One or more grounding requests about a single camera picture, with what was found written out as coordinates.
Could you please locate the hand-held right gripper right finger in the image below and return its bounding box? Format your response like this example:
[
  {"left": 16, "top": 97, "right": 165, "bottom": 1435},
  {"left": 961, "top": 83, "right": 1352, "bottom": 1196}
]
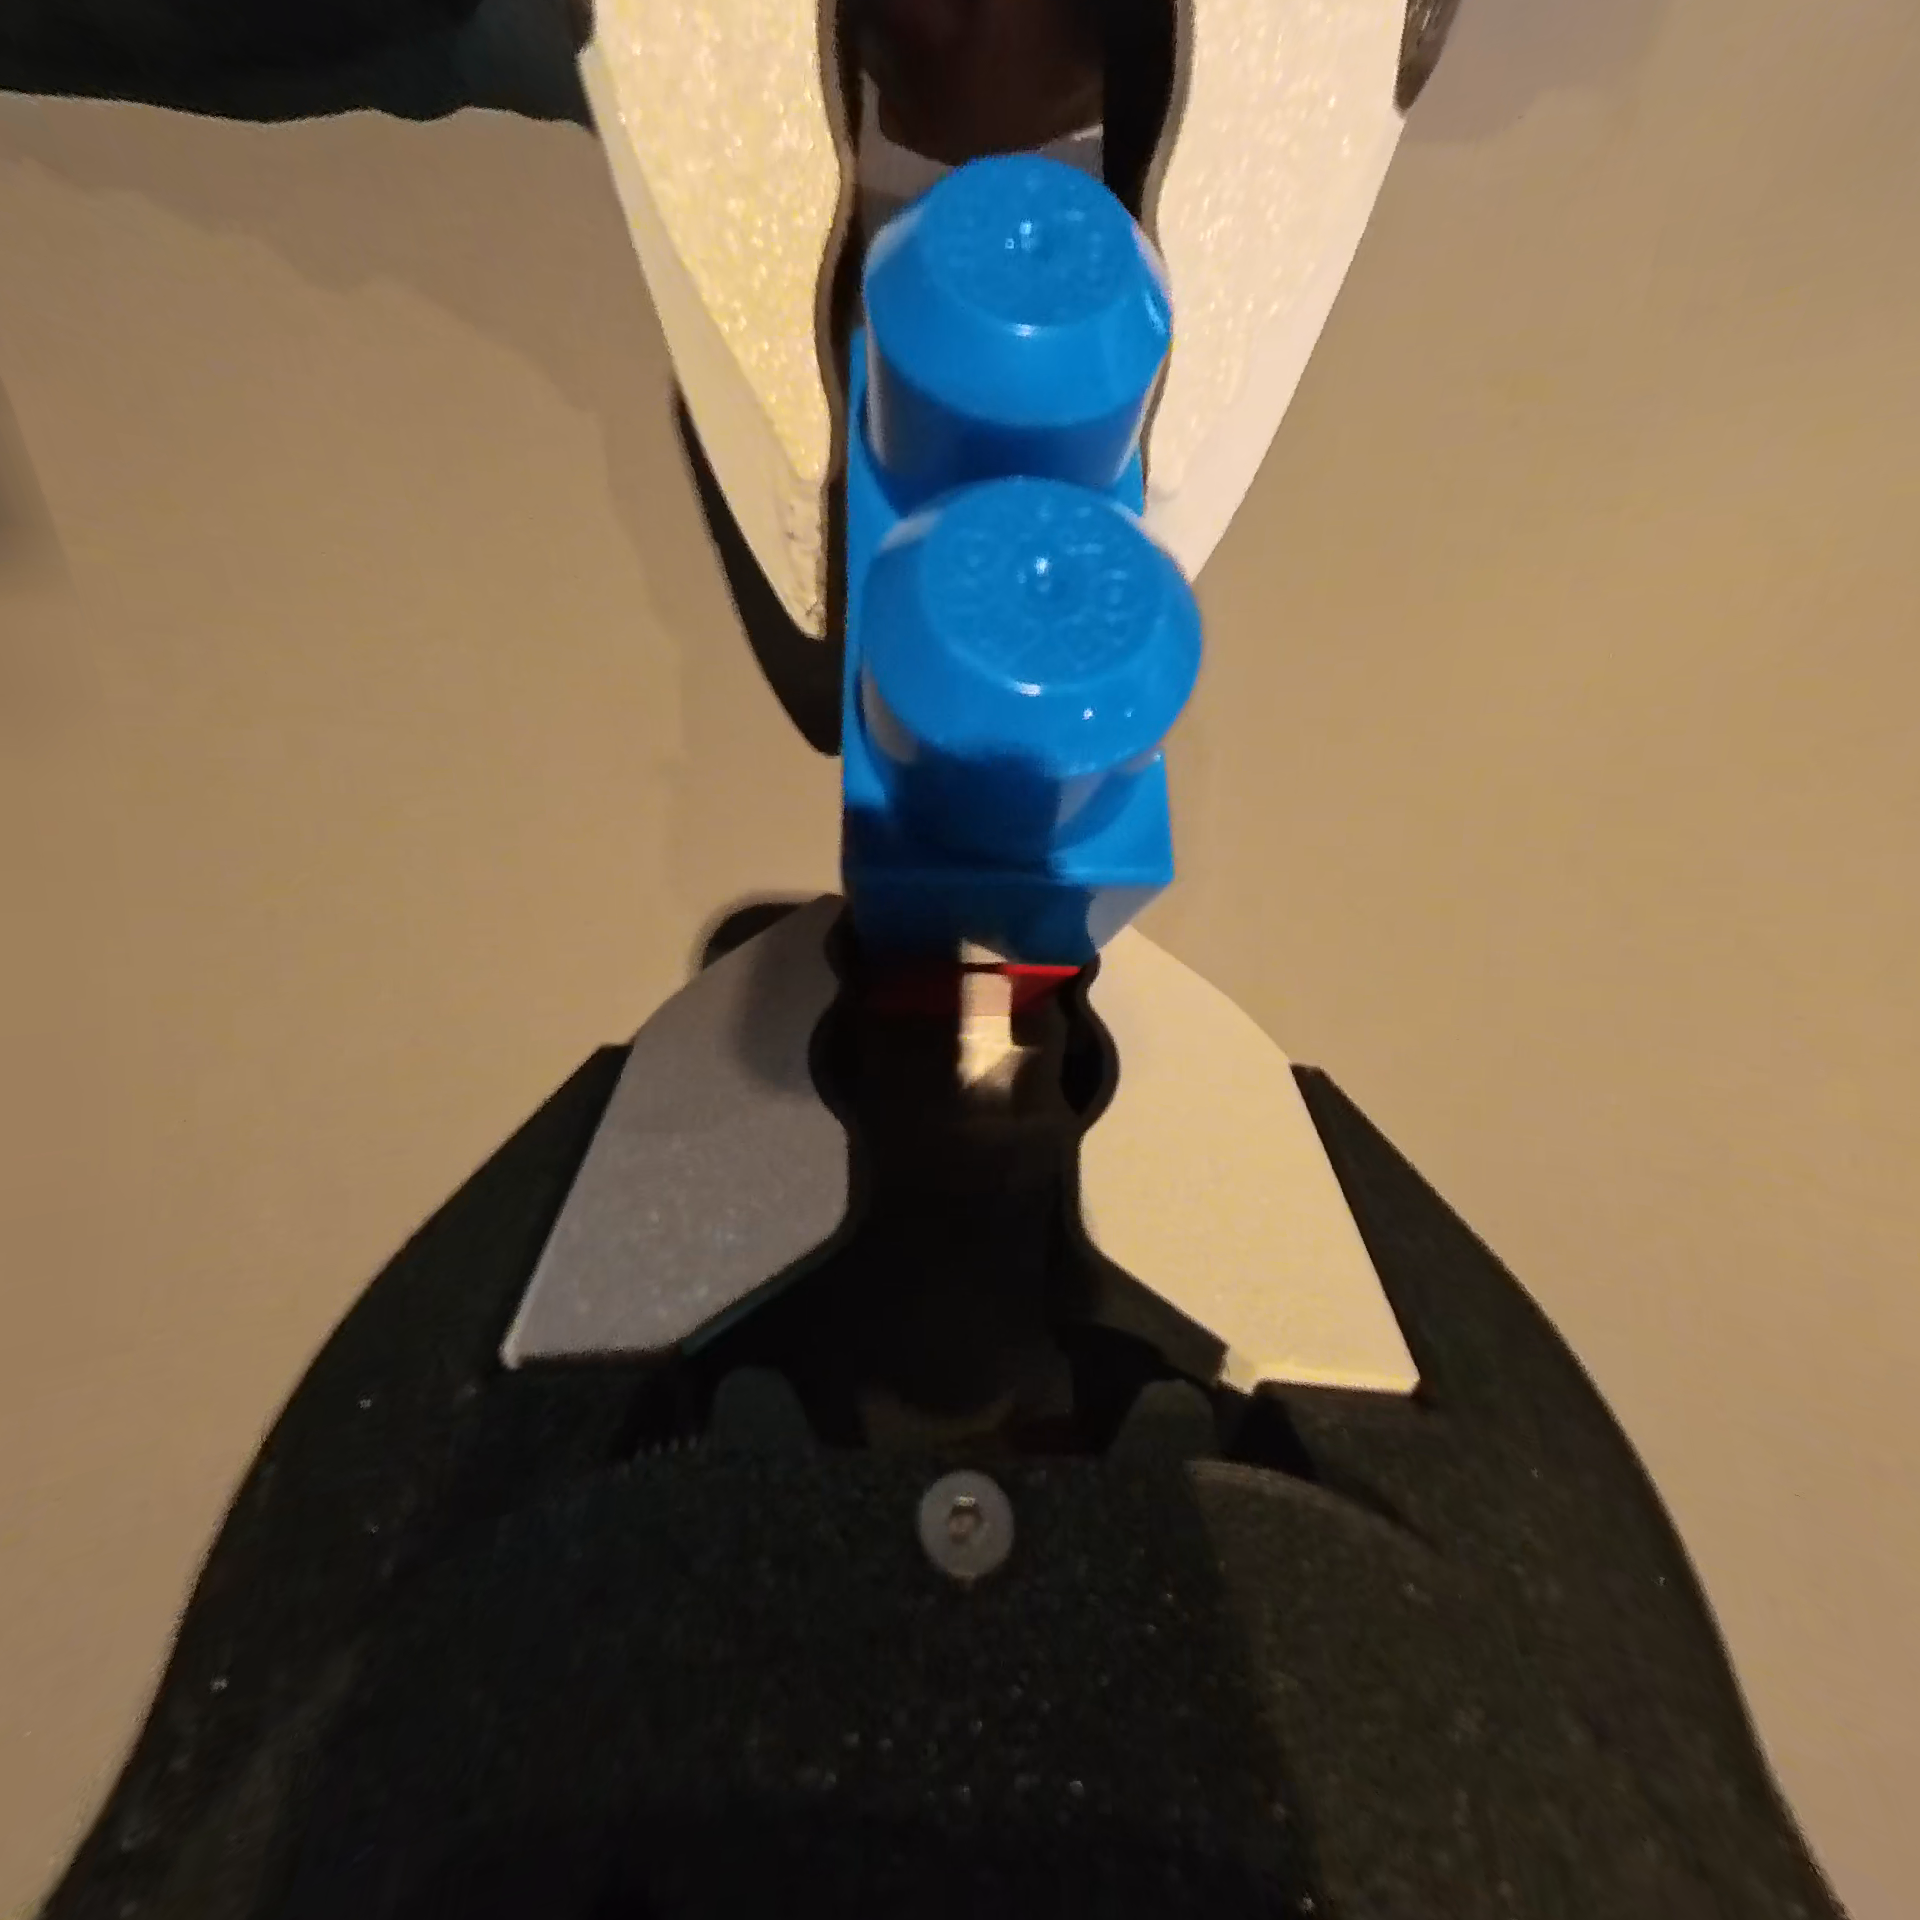
[{"left": 1071, "top": 923, "right": 1422, "bottom": 1393}]

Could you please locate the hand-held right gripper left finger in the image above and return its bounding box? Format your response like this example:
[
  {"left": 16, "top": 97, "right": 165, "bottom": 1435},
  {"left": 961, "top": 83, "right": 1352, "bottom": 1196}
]
[{"left": 504, "top": 897, "right": 864, "bottom": 1370}]

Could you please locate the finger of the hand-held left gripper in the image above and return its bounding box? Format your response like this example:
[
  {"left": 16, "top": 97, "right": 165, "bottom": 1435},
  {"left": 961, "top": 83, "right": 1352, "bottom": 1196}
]
[
  {"left": 578, "top": 0, "right": 881, "bottom": 646},
  {"left": 1141, "top": 0, "right": 1412, "bottom": 582}
]

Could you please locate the red mega block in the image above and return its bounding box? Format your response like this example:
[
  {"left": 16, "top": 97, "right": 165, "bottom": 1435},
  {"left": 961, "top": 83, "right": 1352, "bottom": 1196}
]
[{"left": 864, "top": 963, "right": 1085, "bottom": 1022}]

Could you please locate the blue two-stud mega block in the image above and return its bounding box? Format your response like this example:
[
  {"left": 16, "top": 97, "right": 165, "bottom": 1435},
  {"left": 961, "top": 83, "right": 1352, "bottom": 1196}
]
[{"left": 841, "top": 153, "right": 1206, "bottom": 963}]

